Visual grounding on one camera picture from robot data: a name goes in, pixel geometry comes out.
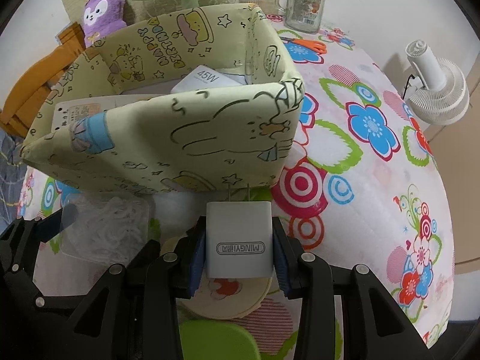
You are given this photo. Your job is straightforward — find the small white Mingyi charger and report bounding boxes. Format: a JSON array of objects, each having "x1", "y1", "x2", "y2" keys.
[{"x1": 206, "y1": 189, "x2": 273, "y2": 279}]

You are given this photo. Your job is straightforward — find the green rounded case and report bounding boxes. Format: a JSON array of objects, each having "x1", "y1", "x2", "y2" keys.
[{"x1": 179, "y1": 319, "x2": 261, "y2": 360}]

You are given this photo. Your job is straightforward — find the white 45W charger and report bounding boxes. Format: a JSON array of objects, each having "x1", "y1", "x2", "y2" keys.
[{"x1": 171, "y1": 65, "x2": 247, "y2": 94}]

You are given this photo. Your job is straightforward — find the clear plastic bag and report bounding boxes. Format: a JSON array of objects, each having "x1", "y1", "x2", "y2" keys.
[{"x1": 59, "y1": 192, "x2": 150, "y2": 266}]

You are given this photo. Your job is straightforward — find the floral tablecloth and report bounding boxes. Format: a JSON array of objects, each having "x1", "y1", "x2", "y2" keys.
[{"x1": 18, "y1": 15, "x2": 454, "y2": 347}]

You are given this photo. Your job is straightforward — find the yellow cartoon fabric storage box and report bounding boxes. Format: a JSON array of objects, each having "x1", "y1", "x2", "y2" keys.
[{"x1": 21, "y1": 4, "x2": 304, "y2": 194}]

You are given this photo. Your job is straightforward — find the white card packet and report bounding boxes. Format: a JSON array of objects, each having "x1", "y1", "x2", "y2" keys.
[{"x1": 50, "y1": 94, "x2": 154, "y2": 133}]

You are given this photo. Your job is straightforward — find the plaid blue bedding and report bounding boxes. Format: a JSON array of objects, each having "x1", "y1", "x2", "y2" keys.
[{"x1": 0, "y1": 130, "x2": 26, "y2": 233}]

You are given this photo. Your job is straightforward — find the wooden chair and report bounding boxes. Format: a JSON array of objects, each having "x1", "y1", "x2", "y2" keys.
[{"x1": 1, "y1": 23, "x2": 86, "y2": 138}]

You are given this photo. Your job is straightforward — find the white floor fan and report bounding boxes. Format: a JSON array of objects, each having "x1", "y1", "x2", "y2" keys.
[{"x1": 405, "y1": 39, "x2": 470, "y2": 126}]

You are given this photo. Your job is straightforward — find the purple plush toy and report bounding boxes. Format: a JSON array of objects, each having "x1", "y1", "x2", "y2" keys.
[{"x1": 82, "y1": 0, "x2": 127, "y2": 47}]

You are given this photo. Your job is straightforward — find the glass mason jar mug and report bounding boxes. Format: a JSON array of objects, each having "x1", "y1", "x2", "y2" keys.
[{"x1": 275, "y1": 0, "x2": 325, "y2": 33}]

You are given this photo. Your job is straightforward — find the orange handled scissors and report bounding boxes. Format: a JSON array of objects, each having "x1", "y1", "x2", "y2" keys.
[{"x1": 281, "y1": 37, "x2": 327, "y2": 55}]

